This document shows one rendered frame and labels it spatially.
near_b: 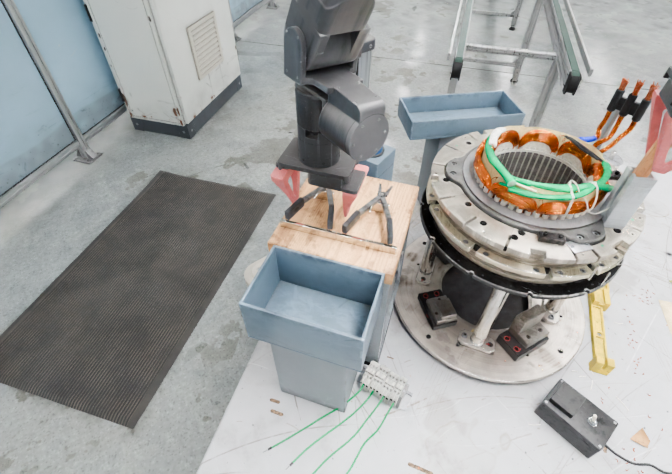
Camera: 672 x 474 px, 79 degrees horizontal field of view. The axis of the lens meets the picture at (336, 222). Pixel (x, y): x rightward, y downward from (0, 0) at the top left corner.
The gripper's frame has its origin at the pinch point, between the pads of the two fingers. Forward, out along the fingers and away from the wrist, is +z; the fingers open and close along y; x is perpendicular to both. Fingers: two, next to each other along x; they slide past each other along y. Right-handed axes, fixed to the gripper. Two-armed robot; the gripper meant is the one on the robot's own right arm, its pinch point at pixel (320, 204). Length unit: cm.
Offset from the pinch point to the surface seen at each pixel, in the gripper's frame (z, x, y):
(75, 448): 110, -30, -79
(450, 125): 3.7, 35.6, 16.2
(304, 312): 10.2, -12.8, 1.8
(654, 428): 30, -4, 60
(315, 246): 2.2, -6.5, 1.4
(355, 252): 2.2, -5.8, 7.3
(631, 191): -8.0, 7.3, 40.5
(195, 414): 109, -7, -47
